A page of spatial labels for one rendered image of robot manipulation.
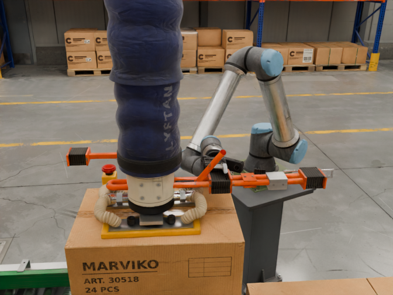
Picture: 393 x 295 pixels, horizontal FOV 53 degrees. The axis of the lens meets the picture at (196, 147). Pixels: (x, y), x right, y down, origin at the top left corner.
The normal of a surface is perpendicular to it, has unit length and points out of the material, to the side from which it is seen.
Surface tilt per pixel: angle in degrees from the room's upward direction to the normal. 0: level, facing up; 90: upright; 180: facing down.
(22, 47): 90
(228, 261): 90
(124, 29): 74
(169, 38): 78
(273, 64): 84
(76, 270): 90
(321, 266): 0
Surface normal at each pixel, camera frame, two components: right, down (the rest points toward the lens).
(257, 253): 0.47, 0.35
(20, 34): 0.14, 0.39
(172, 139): 0.81, -0.03
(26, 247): 0.01, -0.92
